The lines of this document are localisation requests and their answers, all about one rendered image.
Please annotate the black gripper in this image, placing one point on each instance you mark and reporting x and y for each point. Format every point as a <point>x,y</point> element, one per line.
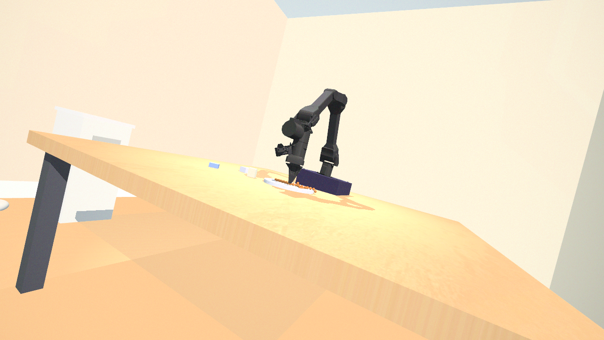
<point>296,159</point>

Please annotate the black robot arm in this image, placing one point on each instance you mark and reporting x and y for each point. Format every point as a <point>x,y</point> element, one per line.
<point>299,128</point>

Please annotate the white round board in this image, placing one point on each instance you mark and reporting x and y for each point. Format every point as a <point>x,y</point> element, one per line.
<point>294,188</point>

